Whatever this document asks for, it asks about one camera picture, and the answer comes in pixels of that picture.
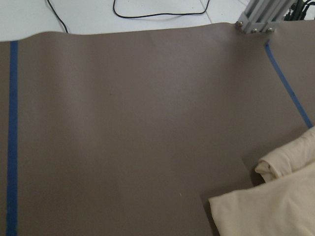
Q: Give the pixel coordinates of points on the grey aluminium frame post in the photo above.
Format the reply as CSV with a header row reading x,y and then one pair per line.
x,y
263,15

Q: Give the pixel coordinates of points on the beige long-sleeve printed shirt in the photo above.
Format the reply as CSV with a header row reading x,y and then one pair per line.
x,y
284,205

